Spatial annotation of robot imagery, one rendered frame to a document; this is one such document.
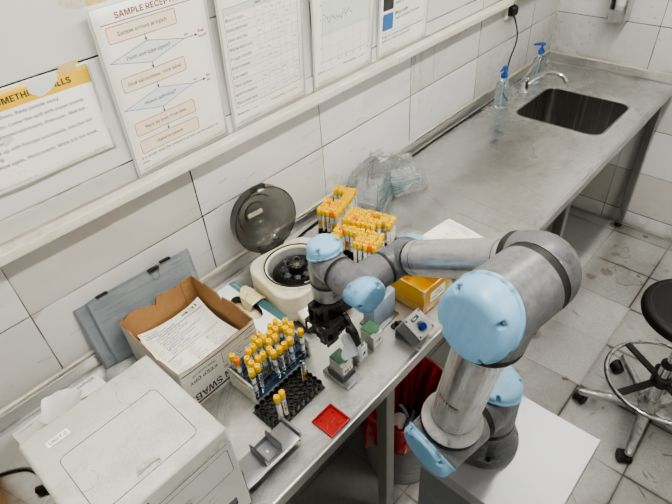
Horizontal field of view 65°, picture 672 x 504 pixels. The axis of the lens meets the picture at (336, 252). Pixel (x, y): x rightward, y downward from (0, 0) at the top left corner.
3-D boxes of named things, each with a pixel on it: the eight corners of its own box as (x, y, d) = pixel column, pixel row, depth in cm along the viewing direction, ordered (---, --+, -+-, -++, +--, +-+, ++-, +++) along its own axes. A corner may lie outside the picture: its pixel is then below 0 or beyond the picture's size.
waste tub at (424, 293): (423, 317, 156) (424, 293, 149) (388, 296, 163) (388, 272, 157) (450, 293, 163) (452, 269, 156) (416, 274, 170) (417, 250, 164)
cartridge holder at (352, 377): (347, 391, 138) (347, 383, 135) (323, 373, 143) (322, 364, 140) (361, 378, 140) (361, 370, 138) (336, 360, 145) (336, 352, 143)
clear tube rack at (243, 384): (256, 405, 136) (251, 388, 131) (231, 384, 142) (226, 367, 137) (311, 356, 147) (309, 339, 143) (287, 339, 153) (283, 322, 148)
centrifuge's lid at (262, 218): (228, 201, 151) (215, 193, 156) (248, 271, 164) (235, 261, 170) (289, 173, 160) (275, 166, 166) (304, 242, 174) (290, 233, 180)
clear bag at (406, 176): (386, 201, 203) (386, 170, 194) (369, 179, 216) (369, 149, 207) (434, 189, 207) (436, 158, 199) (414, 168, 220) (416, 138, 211)
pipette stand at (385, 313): (378, 335, 152) (378, 310, 145) (359, 324, 155) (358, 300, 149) (398, 314, 157) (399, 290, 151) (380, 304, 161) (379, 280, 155)
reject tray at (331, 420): (332, 438, 127) (331, 437, 127) (311, 422, 131) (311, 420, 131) (350, 419, 131) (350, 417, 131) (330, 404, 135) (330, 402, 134)
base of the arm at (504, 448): (531, 440, 119) (539, 415, 113) (488, 483, 113) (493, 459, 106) (479, 397, 129) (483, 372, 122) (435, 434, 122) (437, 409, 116)
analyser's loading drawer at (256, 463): (235, 506, 114) (231, 495, 111) (217, 487, 118) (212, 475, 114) (302, 440, 125) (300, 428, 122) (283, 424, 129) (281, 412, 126)
